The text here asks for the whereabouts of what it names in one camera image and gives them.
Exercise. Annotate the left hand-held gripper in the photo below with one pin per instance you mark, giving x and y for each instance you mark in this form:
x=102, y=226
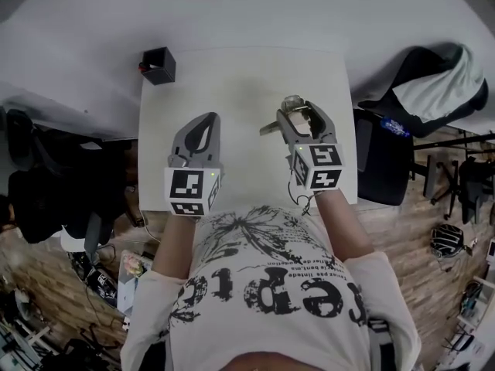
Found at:
x=187, y=186

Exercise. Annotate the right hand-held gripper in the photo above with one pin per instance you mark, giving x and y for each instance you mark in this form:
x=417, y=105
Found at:
x=319, y=166

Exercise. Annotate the silver metal object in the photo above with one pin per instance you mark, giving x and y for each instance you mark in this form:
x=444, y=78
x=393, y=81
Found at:
x=291, y=104

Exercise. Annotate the person's right forearm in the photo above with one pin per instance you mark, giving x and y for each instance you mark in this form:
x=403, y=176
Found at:
x=342, y=226

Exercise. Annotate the person's left forearm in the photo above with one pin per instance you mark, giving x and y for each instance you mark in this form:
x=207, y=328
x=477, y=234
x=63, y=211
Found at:
x=176, y=246

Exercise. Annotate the blue patterned object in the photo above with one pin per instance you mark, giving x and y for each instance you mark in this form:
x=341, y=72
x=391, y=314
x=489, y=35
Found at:
x=395, y=126

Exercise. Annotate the small red object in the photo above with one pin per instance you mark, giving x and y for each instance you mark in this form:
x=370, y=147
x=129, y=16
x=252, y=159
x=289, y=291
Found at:
x=142, y=67

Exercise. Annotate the black square box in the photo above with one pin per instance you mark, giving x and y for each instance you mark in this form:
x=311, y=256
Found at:
x=162, y=70

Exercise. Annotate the black chair with cloth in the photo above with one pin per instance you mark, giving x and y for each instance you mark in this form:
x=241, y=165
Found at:
x=415, y=62

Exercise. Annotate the pale green cloth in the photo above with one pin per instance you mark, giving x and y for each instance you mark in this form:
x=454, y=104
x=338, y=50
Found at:
x=448, y=87

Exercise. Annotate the floral printed box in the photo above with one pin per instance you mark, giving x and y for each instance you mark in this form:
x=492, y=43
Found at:
x=133, y=276

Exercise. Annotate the black padded office chair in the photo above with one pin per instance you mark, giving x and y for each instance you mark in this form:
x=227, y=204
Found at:
x=50, y=191

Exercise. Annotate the black wheeled chair base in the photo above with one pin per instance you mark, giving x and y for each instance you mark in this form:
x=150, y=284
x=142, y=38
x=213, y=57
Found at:
x=462, y=186

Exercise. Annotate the black and white helmet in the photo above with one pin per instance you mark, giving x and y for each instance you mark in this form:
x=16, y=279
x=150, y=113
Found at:
x=446, y=240

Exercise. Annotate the white printed shirt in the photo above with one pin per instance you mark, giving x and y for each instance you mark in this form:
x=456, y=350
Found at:
x=270, y=303

